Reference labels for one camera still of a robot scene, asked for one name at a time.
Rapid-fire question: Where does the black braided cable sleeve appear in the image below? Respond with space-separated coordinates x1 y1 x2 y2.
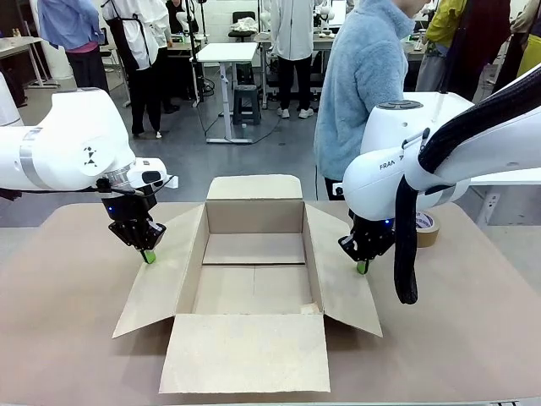
392 71 541 305

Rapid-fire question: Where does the person in white hoodie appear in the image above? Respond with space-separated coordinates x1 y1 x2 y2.
269 0 317 120

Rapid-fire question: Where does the office chair with cloth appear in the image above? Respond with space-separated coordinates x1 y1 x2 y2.
227 11 259 43

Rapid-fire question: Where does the white standing desk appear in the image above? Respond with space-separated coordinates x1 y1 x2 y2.
195 41 260 145

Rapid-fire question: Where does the black stand pole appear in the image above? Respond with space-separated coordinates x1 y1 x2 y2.
185 0 204 109

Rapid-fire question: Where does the person in black apron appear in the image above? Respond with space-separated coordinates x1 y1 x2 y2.
100 0 172 139

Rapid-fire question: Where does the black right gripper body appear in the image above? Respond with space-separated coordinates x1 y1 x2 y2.
351 212 398 239

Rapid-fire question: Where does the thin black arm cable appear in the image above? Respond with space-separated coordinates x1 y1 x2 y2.
0 185 140 202

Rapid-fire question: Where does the person in blue shirt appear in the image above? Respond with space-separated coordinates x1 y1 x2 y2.
36 0 110 95

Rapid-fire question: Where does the person in dark maroon coat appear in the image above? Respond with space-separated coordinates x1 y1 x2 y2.
447 0 515 96

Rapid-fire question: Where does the person in light blue fleece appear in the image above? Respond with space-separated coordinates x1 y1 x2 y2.
314 0 424 202

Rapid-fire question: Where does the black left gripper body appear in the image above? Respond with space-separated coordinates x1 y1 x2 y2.
96 177 160 228

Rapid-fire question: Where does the brown cardboard box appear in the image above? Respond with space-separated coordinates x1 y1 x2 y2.
112 174 384 394

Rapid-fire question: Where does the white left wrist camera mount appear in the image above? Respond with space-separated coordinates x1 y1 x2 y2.
126 156 179 189

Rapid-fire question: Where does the white side table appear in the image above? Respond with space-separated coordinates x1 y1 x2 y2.
467 167 541 228

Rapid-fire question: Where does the brown packing tape roll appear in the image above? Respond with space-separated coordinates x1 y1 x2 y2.
413 210 443 250

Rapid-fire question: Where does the black plastic stool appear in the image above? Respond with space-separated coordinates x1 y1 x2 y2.
231 84 263 127

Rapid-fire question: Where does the person in yellow green jacket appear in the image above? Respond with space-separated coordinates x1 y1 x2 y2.
416 0 468 94

